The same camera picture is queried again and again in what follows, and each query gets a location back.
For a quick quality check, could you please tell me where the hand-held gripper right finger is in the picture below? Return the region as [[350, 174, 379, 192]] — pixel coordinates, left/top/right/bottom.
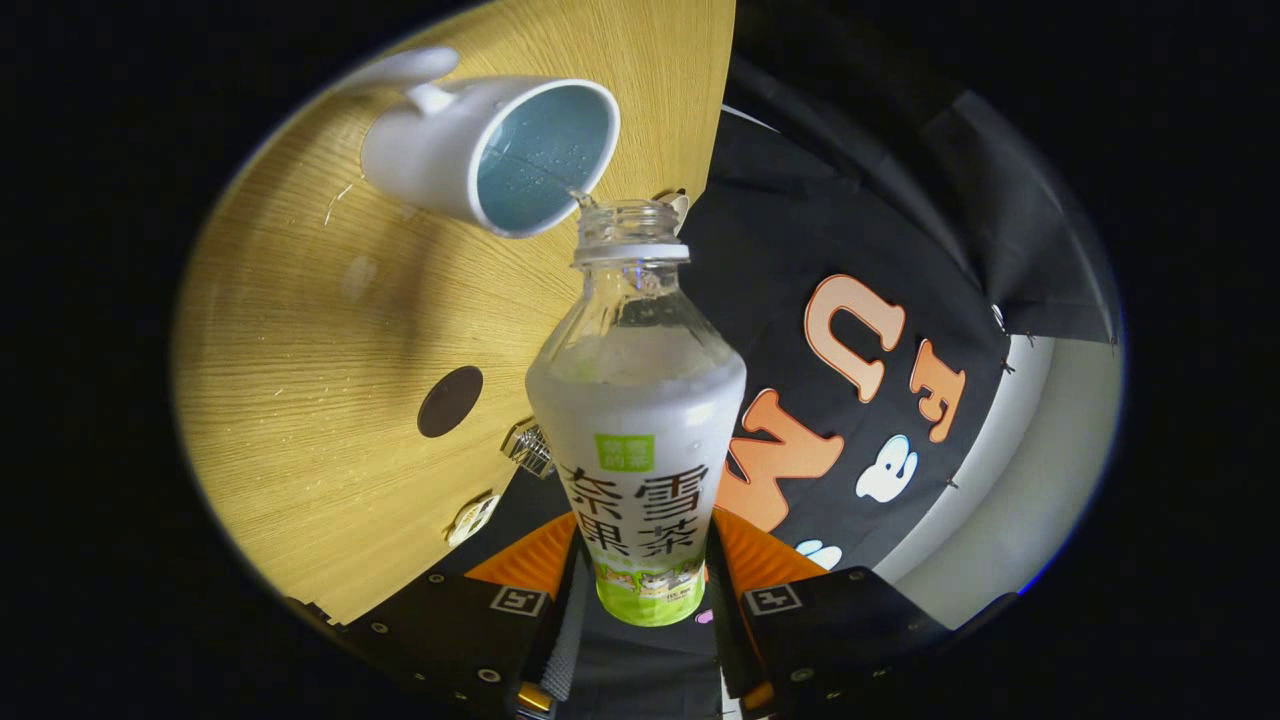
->
[[705, 508, 953, 720]]

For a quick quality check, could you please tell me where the clear juice bottle white label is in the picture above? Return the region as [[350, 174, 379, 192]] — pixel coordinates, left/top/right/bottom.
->
[[524, 198, 749, 629]]

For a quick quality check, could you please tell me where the white divided dish with beans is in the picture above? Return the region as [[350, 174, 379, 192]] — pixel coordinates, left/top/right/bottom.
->
[[446, 491, 502, 549]]

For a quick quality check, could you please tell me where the black backdrop cloth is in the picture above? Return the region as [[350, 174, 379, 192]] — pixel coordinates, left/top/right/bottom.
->
[[440, 0, 1121, 720]]

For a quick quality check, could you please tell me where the wooden table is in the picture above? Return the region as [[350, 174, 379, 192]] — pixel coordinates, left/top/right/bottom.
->
[[172, 0, 738, 626]]

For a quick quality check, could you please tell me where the white cup blue inside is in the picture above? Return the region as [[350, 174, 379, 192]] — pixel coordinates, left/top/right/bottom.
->
[[338, 46, 622, 240]]

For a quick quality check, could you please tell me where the metal mesh holder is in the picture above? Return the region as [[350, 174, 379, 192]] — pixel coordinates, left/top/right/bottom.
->
[[500, 420, 557, 481]]

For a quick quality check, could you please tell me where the dark brown round coaster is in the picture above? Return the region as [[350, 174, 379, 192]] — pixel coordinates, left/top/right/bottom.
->
[[416, 365, 486, 440]]

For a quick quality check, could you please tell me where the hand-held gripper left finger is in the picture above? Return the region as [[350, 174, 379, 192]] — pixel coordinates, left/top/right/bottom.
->
[[338, 512, 591, 720]]

